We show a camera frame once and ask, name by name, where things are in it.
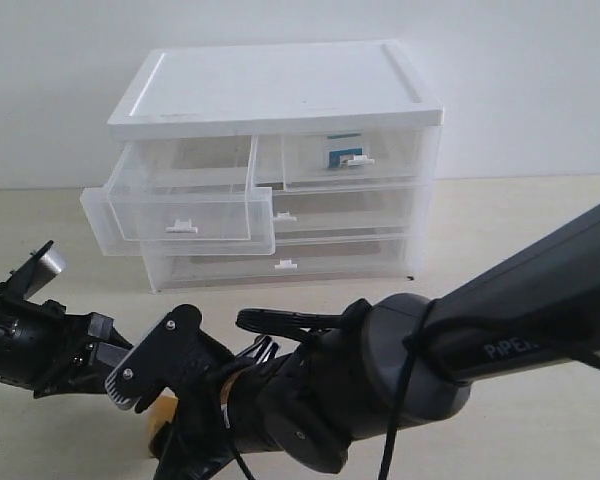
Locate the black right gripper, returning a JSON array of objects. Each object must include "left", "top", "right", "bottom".
[{"left": 150, "top": 359, "right": 255, "bottom": 479}]

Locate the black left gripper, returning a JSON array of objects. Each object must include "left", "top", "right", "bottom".
[{"left": 0, "top": 299, "right": 132, "bottom": 399}]

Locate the yellow cheese wedge sponge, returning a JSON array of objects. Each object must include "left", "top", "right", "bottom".
[{"left": 147, "top": 395, "right": 178, "bottom": 441}]

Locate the white pill bottle blue label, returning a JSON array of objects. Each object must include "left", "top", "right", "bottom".
[{"left": 324, "top": 133, "right": 375, "bottom": 170}]

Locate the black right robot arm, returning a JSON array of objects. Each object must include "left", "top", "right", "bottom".
[{"left": 150, "top": 204, "right": 600, "bottom": 479}]

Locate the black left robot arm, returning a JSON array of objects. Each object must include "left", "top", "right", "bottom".
[{"left": 0, "top": 295, "right": 132, "bottom": 399}]

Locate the bottom wide clear drawer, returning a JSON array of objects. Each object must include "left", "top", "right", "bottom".
[{"left": 144, "top": 234, "right": 420, "bottom": 292}]

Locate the wide clear drawer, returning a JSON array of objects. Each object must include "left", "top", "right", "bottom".
[
  {"left": 273, "top": 186, "right": 430, "bottom": 234},
  {"left": 144, "top": 234, "right": 420, "bottom": 292}
]

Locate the white plastic drawer cabinet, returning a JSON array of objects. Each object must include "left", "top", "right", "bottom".
[{"left": 108, "top": 40, "right": 444, "bottom": 279}]

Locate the middle wide clear drawer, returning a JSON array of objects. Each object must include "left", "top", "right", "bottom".
[{"left": 273, "top": 186, "right": 430, "bottom": 234}]

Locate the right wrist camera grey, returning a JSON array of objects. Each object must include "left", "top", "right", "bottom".
[{"left": 104, "top": 304, "right": 235, "bottom": 413}]

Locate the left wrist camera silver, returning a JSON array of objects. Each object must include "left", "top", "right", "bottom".
[{"left": 0, "top": 240, "right": 67, "bottom": 300}]

